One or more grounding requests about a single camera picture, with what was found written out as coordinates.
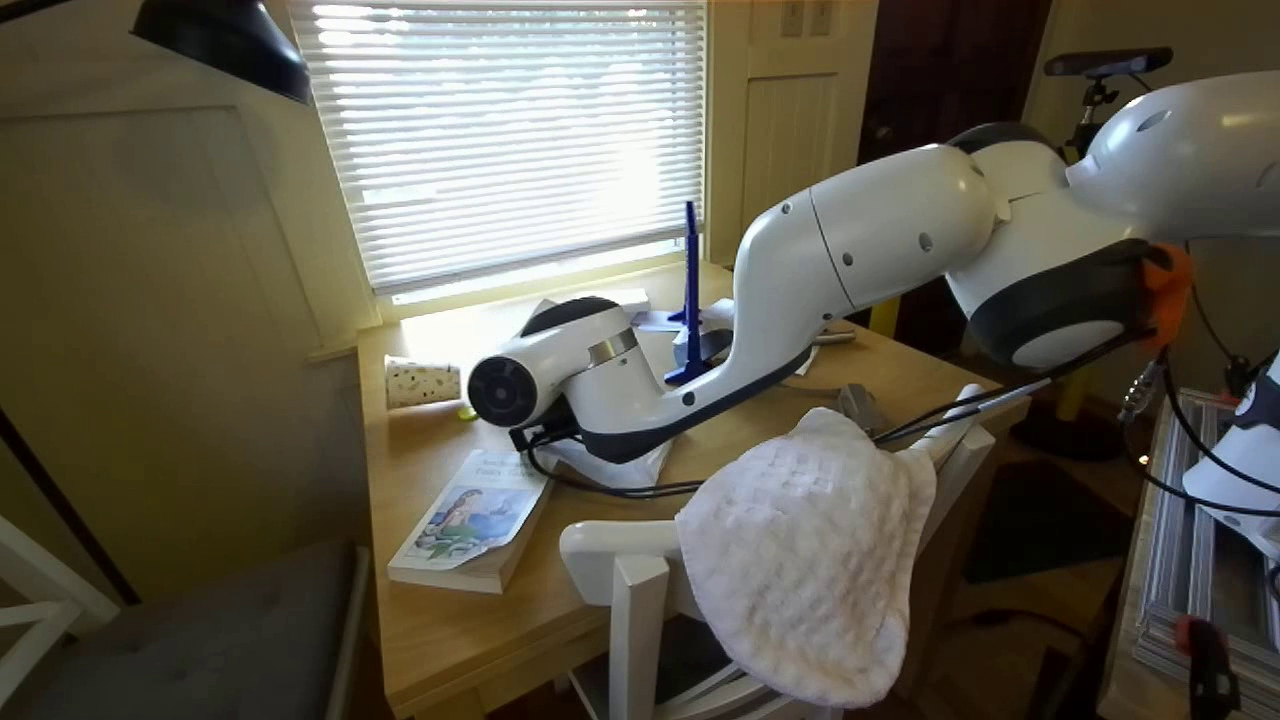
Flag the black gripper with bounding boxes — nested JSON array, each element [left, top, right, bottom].
[[507, 395, 585, 462]]

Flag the blue gameboard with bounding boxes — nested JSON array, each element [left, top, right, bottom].
[[663, 196, 724, 390]]

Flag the folded metal holder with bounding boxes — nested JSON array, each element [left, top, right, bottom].
[[828, 378, 900, 430]]

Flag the illustrated book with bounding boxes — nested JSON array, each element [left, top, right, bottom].
[[385, 443, 558, 600]]

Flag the white wooden chair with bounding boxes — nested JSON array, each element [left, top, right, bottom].
[[558, 378, 1001, 720]]

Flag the white knitted towel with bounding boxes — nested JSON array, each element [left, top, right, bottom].
[[671, 401, 939, 715]]

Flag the white window blinds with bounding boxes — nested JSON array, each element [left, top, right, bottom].
[[281, 0, 712, 307]]

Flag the white chair with grey cushion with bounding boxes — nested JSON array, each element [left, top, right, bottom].
[[0, 516, 373, 720]]

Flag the white panelled door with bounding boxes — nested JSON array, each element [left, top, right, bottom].
[[702, 0, 890, 272]]

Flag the dark wooden door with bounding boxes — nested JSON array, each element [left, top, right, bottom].
[[852, 0, 1061, 357]]

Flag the stacked metal frames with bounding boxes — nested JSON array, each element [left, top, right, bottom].
[[1096, 383, 1280, 720]]

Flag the red clamp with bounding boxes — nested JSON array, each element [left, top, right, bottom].
[[1168, 610, 1247, 720]]

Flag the orange cable clip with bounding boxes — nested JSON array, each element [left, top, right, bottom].
[[1137, 239, 1200, 357]]

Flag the black hanging cable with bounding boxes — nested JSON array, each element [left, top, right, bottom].
[[1118, 285, 1280, 522]]

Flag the black stereo camera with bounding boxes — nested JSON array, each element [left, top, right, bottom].
[[1039, 45, 1179, 82]]

